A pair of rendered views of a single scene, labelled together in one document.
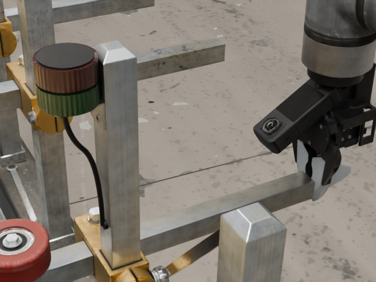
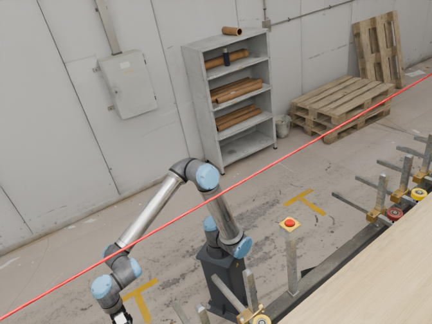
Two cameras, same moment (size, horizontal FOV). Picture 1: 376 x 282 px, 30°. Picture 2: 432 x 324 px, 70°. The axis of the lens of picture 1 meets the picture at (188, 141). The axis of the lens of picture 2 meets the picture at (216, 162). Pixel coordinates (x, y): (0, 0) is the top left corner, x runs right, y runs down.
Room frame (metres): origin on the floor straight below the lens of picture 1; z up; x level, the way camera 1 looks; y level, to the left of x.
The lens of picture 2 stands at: (0.20, 0.71, 2.25)
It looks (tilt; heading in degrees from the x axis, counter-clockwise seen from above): 32 degrees down; 271
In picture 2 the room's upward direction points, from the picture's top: 11 degrees counter-clockwise
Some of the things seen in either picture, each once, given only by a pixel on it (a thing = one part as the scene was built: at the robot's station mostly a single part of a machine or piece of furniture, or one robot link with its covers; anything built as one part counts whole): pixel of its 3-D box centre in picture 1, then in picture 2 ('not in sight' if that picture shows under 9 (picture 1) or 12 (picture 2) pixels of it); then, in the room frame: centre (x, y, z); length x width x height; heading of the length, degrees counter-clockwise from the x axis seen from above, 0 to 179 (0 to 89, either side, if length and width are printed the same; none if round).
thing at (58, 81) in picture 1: (66, 66); not in sight; (0.59, 0.12, 1.13); 0.06 x 0.06 x 0.02
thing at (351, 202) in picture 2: not in sight; (362, 208); (-0.62, -0.72, 0.81); 0.44 x 0.03 x 0.04; 119
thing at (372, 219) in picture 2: not in sight; (376, 213); (-0.68, -0.65, 0.81); 0.14 x 0.06 x 0.05; 29
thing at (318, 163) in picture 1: (332, 175); not in sight; (0.79, -0.20, 0.86); 0.06 x 0.03 x 0.09; 119
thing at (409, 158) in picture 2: not in sight; (403, 186); (-0.92, -0.79, 0.87); 0.04 x 0.04 x 0.48; 29
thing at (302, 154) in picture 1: (318, 164); not in sight; (0.82, -0.19, 0.86); 0.06 x 0.03 x 0.09; 119
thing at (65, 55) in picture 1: (74, 151); not in sight; (0.59, 0.11, 1.03); 0.06 x 0.06 x 0.22; 29
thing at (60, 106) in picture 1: (67, 90); not in sight; (0.59, 0.12, 1.10); 0.06 x 0.06 x 0.02
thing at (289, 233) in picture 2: not in sight; (290, 229); (-0.05, -0.30, 1.18); 0.07 x 0.07 x 0.08; 29
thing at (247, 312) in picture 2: not in sight; (251, 314); (0.19, -0.16, 0.81); 0.14 x 0.06 x 0.05; 29
